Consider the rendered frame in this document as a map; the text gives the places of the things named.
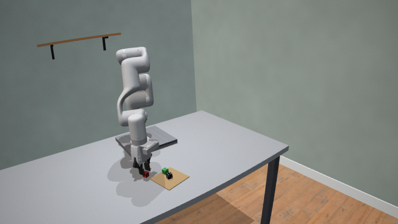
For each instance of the black die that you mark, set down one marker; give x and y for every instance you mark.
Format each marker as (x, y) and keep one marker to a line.
(169, 175)

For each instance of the tan square mat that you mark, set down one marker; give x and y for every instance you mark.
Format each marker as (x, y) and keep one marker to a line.
(162, 180)

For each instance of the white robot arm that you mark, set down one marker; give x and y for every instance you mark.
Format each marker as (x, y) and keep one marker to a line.
(134, 61)

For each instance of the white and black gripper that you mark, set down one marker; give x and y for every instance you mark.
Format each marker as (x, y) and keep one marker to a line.
(138, 158)

